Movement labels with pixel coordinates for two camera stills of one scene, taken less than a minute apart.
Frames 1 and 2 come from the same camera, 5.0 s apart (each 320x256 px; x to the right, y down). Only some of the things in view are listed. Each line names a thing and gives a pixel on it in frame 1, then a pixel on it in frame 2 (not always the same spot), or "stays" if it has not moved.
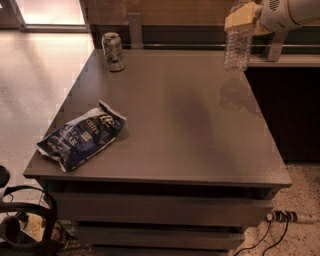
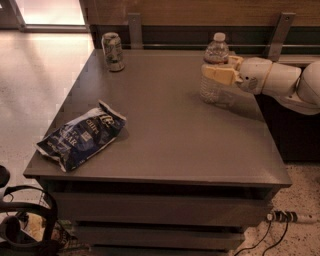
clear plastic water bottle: x=238 y=45 -> x=216 y=53
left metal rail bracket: x=135 y=30 stays
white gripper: x=274 y=16 -> x=254 y=75
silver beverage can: x=113 y=52 stays
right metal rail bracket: x=276 y=46 stays
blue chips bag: x=72 y=142 stays
